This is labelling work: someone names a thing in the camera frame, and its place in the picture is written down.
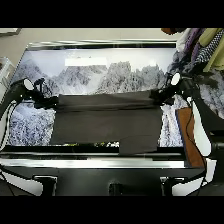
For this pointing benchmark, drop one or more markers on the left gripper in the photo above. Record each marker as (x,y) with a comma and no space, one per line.
(46,101)

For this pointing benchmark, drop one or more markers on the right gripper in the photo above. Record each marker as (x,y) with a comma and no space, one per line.
(159,95)

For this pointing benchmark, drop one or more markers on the dark grey pants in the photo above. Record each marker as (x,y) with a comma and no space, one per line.
(106,123)

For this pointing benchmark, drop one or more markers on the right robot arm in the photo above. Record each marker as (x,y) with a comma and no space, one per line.
(201,130)

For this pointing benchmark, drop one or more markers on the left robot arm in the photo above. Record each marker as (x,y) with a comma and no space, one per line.
(19,91)

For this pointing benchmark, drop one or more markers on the heap of clothes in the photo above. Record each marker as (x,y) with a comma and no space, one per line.
(200,46)

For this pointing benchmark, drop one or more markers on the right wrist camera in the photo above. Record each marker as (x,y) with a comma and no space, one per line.
(167,78)

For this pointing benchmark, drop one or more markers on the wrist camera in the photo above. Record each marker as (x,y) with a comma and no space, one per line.
(167,78)
(40,83)

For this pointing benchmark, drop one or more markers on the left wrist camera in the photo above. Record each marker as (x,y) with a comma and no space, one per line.
(40,83)

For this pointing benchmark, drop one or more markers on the silver frame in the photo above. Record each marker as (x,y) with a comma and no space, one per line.
(96,162)

